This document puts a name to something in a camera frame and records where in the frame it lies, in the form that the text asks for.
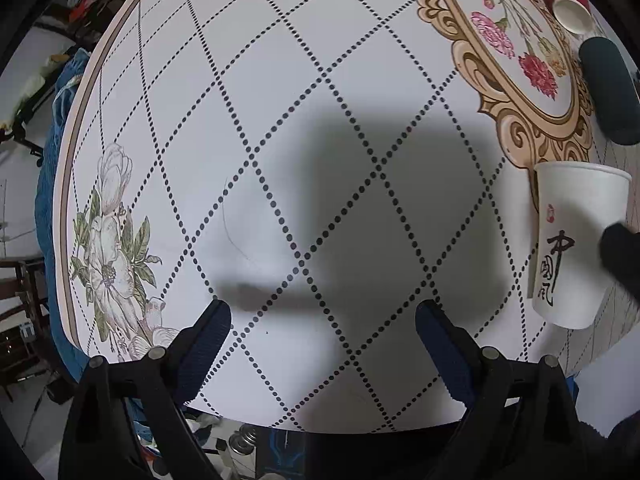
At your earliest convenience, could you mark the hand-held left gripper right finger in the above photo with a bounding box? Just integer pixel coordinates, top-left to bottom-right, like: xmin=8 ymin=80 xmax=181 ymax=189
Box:
xmin=415 ymin=299 xmax=582 ymax=480

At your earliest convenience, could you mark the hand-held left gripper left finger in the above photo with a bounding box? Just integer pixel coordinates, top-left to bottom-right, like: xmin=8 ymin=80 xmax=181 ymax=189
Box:
xmin=58 ymin=299 xmax=232 ymax=480

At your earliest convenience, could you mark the white paper cup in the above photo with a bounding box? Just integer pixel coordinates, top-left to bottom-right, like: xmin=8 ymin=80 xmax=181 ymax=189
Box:
xmin=527 ymin=160 xmax=634 ymax=330

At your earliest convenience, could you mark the dark green cylindrical cup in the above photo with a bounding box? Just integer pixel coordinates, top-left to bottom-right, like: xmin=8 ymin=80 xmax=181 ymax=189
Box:
xmin=578 ymin=36 xmax=640 ymax=146

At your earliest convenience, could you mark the metal gas canister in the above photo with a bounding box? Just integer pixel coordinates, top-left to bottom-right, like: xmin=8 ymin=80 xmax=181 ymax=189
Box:
xmin=227 ymin=424 xmax=259 ymax=467

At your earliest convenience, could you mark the wooden chair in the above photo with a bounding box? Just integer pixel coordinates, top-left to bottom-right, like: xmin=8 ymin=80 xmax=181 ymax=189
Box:
xmin=0 ymin=257 xmax=52 ymax=402

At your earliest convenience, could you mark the person's black clothing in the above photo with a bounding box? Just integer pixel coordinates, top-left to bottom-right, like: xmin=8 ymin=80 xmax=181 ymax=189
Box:
xmin=570 ymin=380 xmax=640 ymax=480

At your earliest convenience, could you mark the blue knitted cloth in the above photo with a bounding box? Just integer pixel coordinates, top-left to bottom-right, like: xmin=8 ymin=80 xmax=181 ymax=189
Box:
xmin=34 ymin=48 xmax=103 ymax=378

